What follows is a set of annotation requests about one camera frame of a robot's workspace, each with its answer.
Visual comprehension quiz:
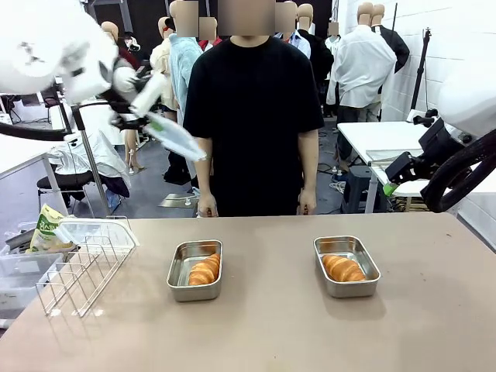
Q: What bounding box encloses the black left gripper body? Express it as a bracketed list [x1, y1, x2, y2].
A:
[99, 87, 149, 131]

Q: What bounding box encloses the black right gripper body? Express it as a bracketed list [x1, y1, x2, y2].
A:
[414, 118, 466, 180]

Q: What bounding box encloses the clear plastic lid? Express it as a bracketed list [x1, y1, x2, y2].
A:
[53, 216, 140, 251]
[145, 112, 208, 162]

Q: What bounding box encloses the golden croissant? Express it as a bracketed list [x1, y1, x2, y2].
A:
[188, 253, 221, 287]
[322, 253, 367, 283]

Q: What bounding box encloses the rectangular steel container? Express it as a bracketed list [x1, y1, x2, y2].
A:
[312, 235, 381, 298]
[166, 239, 224, 302]

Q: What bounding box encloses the person's left forearm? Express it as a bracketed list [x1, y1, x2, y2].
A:
[298, 129, 319, 193]

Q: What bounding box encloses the person's right forearm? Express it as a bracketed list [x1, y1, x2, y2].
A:
[195, 135, 214, 197]

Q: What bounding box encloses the person's right hand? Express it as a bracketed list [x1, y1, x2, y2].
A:
[197, 192, 219, 218]

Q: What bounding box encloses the person's left hand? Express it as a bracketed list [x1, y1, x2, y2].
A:
[298, 188, 318, 216]

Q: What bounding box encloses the mannequin in dark red jacket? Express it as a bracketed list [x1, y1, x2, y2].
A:
[102, 21, 147, 174]

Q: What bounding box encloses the white side table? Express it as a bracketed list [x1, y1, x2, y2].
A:
[336, 121, 496, 197]

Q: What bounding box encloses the grey plastic stool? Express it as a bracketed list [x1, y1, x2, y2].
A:
[340, 165, 379, 214]

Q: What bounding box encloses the metal stand pole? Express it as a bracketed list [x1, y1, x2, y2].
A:
[71, 104, 112, 216]

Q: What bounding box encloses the mannequin in beige shirt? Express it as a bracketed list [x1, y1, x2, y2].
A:
[150, 17, 179, 113]

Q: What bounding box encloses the black tripod pole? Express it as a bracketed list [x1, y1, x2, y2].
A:
[408, 27, 433, 123]

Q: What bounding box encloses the black office chair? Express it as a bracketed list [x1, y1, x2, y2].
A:
[36, 170, 96, 218]

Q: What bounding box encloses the person's black t-shirt torso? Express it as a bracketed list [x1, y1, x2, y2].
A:
[183, 35, 326, 217]

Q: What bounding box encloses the mannequin in black white jacket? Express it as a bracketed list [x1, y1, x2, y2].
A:
[371, 4, 411, 74]

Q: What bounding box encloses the mannequin in white shirt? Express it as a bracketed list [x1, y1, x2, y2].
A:
[326, 2, 398, 121]

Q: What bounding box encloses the white work table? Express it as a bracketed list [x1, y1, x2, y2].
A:
[0, 131, 74, 206]

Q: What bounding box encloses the mannequin in black coat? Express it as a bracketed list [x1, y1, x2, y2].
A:
[296, 3, 335, 117]

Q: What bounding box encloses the green snack bag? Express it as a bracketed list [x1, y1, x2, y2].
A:
[26, 203, 74, 253]

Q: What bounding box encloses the clear plastic storage bin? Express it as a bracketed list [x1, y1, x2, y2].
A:
[0, 251, 65, 311]

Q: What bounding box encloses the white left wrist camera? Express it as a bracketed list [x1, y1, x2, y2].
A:
[131, 73, 167, 117]

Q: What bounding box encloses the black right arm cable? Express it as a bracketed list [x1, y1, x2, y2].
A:
[420, 129, 496, 213]

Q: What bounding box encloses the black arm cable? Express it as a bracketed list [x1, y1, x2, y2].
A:
[0, 102, 113, 143]
[420, 129, 496, 213]

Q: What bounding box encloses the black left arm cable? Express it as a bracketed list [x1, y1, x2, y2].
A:
[0, 102, 113, 143]

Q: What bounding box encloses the wire lid rack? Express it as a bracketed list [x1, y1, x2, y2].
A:
[35, 215, 136, 318]

